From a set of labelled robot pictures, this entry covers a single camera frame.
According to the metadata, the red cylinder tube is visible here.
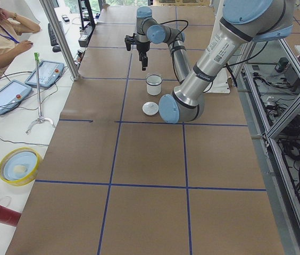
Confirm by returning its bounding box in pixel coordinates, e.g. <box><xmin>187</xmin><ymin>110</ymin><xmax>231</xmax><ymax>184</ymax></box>
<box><xmin>0</xmin><ymin>205</ymin><xmax>21</xmax><ymax>227</ymax></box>

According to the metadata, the aluminium frame post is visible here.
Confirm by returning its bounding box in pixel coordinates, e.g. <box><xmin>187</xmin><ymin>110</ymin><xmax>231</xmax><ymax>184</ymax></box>
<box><xmin>40</xmin><ymin>0</ymin><xmax>80</xmax><ymax>81</ymax></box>

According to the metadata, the green handled reacher grabber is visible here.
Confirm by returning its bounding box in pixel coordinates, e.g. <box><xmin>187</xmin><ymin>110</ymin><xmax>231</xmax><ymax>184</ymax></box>
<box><xmin>26</xmin><ymin>52</ymin><xmax>56</xmax><ymax>134</ymax></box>

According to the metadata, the far teach pendant tablet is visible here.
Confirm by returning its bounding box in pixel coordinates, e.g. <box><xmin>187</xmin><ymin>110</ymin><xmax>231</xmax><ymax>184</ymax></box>
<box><xmin>25</xmin><ymin>60</ymin><xmax>64</xmax><ymax>89</ymax></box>

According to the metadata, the white enamel mug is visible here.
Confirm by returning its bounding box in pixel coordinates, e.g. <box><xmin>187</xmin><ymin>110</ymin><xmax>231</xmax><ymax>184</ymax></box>
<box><xmin>146</xmin><ymin>74</ymin><xmax>162</xmax><ymax>96</ymax></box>

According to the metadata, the black computer keyboard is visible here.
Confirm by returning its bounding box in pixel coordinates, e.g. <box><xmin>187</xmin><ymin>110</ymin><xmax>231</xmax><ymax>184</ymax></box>
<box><xmin>47</xmin><ymin>23</ymin><xmax>58</xmax><ymax>46</ymax></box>

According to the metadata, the teach pendant tablet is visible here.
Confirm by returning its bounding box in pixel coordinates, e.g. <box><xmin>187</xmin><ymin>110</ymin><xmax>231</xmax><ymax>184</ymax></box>
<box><xmin>0</xmin><ymin>80</ymin><xmax>32</xmax><ymax>114</ymax></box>
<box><xmin>25</xmin><ymin>60</ymin><xmax>64</xmax><ymax>89</ymax></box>

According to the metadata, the near teach pendant tablet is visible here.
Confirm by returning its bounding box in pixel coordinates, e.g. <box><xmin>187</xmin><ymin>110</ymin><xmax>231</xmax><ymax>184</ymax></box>
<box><xmin>0</xmin><ymin>80</ymin><xmax>32</xmax><ymax>114</ymax></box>

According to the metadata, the black computer mouse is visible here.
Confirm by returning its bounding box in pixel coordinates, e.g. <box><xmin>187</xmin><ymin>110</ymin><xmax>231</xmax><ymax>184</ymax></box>
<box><xmin>52</xmin><ymin>46</ymin><xmax>61</xmax><ymax>53</ymax></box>

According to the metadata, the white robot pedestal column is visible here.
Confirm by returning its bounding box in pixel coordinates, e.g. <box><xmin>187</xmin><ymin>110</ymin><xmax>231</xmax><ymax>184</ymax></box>
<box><xmin>204</xmin><ymin>0</ymin><xmax>230</xmax><ymax>94</ymax></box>

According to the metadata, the yellow tape roll with dish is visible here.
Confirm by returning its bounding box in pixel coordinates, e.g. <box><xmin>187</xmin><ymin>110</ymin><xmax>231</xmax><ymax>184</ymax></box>
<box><xmin>0</xmin><ymin>147</ymin><xmax>43</xmax><ymax>186</ymax></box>

